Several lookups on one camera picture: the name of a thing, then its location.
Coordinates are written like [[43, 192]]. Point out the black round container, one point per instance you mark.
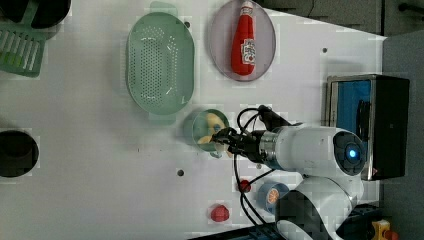
[[46, 13]]

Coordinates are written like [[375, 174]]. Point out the green mug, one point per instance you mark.
[[195, 126]]

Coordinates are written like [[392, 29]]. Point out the red green toy fruit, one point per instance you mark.
[[220, 214]]

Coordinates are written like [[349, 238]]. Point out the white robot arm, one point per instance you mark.
[[330, 161]]

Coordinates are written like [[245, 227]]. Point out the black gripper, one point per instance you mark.
[[246, 146]]

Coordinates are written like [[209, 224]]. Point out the red round toy fruit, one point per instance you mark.
[[244, 186]]

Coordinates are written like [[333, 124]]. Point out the yellow plush peeled banana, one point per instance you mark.
[[215, 124]]

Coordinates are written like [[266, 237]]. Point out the green perforated colander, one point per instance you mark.
[[160, 54]]

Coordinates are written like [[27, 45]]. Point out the black toaster oven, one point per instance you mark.
[[375, 108]]

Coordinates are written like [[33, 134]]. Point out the grey round plate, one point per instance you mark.
[[221, 33]]

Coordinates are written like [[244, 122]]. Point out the blue bowl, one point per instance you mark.
[[263, 192]]

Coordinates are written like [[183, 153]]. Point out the black round base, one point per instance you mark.
[[19, 153]]

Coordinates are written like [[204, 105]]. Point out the green dish rack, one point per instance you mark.
[[22, 48]]

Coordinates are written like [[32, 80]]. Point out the red plush ketchup bottle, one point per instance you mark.
[[243, 52]]

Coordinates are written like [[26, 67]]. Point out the orange slice toy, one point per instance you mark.
[[273, 196]]

